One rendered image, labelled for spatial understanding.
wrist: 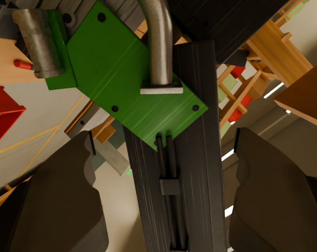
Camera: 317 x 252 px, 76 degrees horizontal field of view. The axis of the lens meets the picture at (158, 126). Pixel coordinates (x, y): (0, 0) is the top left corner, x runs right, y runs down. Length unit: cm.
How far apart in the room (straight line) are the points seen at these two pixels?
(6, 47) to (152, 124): 37
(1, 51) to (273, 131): 763
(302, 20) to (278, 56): 875
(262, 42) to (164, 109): 83
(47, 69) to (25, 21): 5
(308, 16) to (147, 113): 970
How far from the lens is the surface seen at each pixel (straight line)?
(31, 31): 29
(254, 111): 966
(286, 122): 783
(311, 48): 993
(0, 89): 82
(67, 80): 32
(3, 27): 52
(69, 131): 52
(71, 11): 33
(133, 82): 30
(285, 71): 112
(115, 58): 30
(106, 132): 698
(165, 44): 26
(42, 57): 29
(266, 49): 109
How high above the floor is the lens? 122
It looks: 4 degrees up
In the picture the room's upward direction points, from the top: 136 degrees clockwise
